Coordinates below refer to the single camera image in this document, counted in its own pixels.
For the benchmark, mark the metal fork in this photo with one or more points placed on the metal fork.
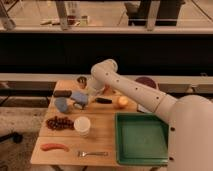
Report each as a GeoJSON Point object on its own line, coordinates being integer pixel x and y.
{"type": "Point", "coordinates": [84, 154]}

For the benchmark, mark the bunch of dark grapes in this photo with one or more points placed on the bunch of dark grapes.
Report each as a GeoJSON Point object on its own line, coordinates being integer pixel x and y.
{"type": "Point", "coordinates": [60, 123]}

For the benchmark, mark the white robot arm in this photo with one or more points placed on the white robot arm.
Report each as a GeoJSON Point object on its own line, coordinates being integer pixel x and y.
{"type": "Point", "coordinates": [190, 118]}

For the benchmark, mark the orange sausage toy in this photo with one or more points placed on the orange sausage toy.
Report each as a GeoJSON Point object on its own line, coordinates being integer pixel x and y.
{"type": "Point", "coordinates": [52, 146]}

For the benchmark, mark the wooden table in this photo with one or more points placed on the wooden table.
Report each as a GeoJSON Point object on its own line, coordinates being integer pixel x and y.
{"type": "Point", "coordinates": [101, 137]}

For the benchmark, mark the dark brown block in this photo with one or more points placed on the dark brown block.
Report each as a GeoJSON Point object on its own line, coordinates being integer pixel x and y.
{"type": "Point", "coordinates": [62, 93]}

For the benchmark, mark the red bowl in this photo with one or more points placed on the red bowl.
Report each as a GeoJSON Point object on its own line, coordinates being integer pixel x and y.
{"type": "Point", "coordinates": [106, 89]}

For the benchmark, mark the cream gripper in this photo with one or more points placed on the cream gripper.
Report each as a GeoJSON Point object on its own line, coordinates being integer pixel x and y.
{"type": "Point", "coordinates": [91, 93]}

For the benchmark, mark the small metal cup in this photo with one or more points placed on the small metal cup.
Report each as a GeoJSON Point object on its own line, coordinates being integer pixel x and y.
{"type": "Point", "coordinates": [82, 82]}

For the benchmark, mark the white paper cup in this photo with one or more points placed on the white paper cup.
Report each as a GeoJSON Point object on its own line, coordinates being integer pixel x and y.
{"type": "Point", "coordinates": [82, 125]}

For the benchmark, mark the black handled utensil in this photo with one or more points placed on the black handled utensil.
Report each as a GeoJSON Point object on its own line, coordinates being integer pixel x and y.
{"type": "Point", "coordinates": [103, 100]}

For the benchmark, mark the green plastic tray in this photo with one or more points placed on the green plastic tray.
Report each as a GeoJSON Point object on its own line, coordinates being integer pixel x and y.
{"type": "Point", "coordinates": [141, 140]}

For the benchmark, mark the blue sponge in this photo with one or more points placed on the blue sponge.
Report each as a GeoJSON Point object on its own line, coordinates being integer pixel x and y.
{"type": "Point", "coordinates": [79, 97]}

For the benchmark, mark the purple bowl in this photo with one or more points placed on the purple bowl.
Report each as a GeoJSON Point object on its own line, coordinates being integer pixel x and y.
{"type": "Point", "coordinates": [146, 81]}

